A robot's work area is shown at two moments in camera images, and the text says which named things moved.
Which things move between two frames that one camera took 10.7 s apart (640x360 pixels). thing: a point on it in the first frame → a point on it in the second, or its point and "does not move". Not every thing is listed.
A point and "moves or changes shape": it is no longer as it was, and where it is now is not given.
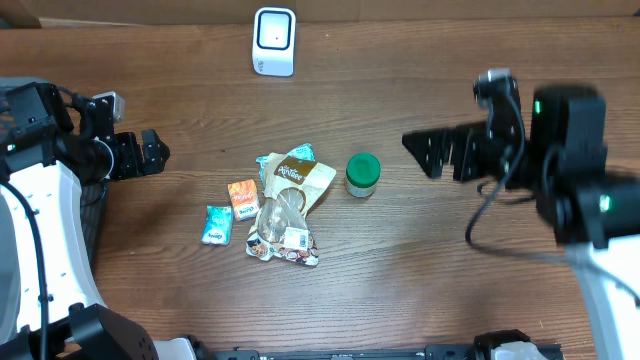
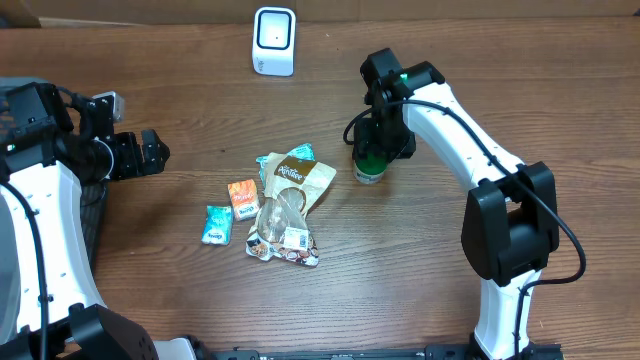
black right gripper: (465, 151) → (369, 142)
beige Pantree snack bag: (281, 230) does not move
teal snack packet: (305, 152) does not move
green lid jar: (362, 174) moves or changes shape
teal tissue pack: (218, 225) does not move
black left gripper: (128, 143) does not move
